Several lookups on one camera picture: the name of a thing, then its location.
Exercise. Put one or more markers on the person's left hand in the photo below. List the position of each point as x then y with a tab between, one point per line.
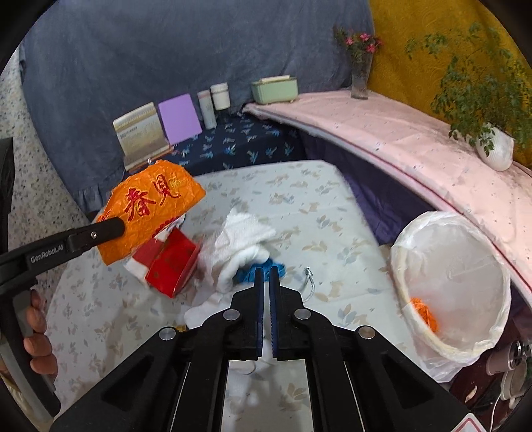
39	336

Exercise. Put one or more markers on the pink cloth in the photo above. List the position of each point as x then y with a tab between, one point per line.
374	133

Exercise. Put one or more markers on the blue crumpled wrapper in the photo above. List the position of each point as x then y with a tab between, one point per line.
245	274

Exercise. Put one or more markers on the gold desk calendar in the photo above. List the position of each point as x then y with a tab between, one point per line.
139	133

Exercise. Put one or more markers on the small white crumpled tissue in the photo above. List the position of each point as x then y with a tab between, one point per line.
203	311

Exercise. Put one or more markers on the green plant in white pot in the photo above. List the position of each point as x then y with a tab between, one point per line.
496	149

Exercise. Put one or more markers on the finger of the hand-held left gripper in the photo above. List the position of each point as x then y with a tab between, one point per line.
95	234

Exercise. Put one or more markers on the blue-grey cloth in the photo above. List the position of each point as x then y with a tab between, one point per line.
124	62

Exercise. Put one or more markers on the pink thermos with steel lid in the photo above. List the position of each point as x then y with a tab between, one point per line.
501	359

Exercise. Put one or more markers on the large white tissue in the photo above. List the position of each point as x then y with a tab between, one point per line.
245	232

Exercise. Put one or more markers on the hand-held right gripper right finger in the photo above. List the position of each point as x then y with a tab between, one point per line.
274	299

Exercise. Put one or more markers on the yellow patterned cloth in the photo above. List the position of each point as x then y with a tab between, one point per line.
395	74

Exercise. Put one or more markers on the pink flower bunch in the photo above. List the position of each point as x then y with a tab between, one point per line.
361	41

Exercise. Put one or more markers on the green tissue box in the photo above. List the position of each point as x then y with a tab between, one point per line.
274	91

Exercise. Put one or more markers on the red white paper wrapper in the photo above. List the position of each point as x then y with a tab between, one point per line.
135	268

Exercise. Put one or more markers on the white jar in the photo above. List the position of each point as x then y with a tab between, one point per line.
220	97

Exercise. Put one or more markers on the dark purple cloth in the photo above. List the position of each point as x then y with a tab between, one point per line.
353	174

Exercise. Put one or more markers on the white bottle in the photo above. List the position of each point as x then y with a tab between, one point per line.
206	110

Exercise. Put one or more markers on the white trash bin with liner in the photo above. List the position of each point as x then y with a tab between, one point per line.
453	266

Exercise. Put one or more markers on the navy leaf-print cloth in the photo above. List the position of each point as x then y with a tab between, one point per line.
249	141

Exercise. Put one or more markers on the purple card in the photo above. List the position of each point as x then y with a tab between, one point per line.
179	118

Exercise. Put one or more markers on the white cup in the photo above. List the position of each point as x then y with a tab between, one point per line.
513	382

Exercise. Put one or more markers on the light floral tablecloth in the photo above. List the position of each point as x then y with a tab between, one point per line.
291	199

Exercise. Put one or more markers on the glass vase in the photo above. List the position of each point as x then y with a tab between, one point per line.
360	85

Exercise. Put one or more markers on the orange shredded scrap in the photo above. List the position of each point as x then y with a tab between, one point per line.
426	313

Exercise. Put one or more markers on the orange bag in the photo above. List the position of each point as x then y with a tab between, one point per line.
141	207

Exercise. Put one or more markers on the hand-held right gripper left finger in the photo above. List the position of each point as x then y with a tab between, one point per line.
259	299

